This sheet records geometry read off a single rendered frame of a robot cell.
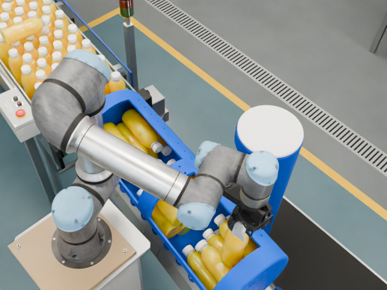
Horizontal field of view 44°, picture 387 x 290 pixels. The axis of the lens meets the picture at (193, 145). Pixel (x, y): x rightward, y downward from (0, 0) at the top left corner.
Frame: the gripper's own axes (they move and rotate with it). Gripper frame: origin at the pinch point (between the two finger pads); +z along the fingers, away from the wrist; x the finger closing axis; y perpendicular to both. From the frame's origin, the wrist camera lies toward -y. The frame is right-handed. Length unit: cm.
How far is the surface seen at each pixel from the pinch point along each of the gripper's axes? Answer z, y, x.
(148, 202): 18.0, -30.9, -11.2
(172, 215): 20.8, -23.3, -6.6
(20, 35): 19, -134, -9
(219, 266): 20.1, 0.3, -5.4
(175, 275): 47, -14, -12
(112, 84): 27, -93, 12
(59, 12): 24, -144, 14
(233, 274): 12.7, 6.9, -6.1
